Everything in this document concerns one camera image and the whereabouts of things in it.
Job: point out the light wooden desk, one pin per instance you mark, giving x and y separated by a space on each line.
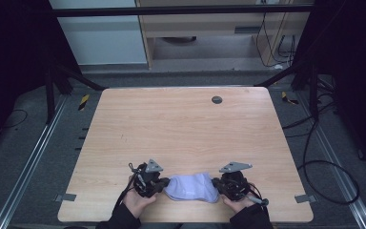
203 28

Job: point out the grey tape strip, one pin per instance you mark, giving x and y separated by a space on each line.
65 197
305 198

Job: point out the black frame stand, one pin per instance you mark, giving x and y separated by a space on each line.
308 79
54 86

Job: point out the white cabinet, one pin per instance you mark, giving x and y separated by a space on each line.
101 38

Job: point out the yellow black hazard tape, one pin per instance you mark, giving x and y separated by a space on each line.
83 102
287 98

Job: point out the metal floor rail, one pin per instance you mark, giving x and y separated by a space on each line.
31 159
340 171

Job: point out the black horizontal frame bar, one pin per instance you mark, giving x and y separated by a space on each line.
171 10

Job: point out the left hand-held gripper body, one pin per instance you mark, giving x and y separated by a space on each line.
146 179

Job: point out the light purple sock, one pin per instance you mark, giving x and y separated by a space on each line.
203 200
190 186

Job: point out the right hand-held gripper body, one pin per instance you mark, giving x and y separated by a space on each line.
233 183

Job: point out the person's right hand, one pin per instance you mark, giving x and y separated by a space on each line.
239 205

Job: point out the person's left hand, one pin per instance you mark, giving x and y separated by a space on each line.
136 202

